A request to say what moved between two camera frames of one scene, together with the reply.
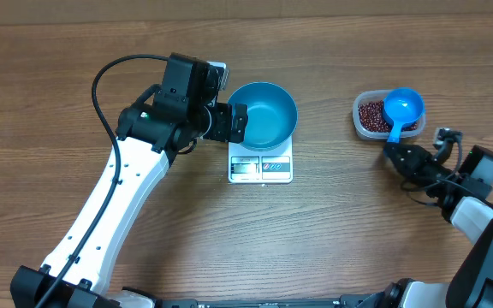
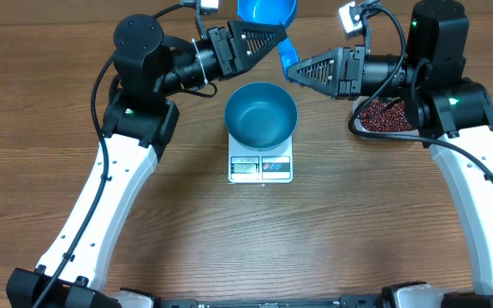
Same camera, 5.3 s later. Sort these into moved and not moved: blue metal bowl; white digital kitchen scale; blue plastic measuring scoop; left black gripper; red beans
Moved: left black gripper; blue plastic measuring scoop
Not moved: blue metal bowl; red beans; white digital kitchen scale
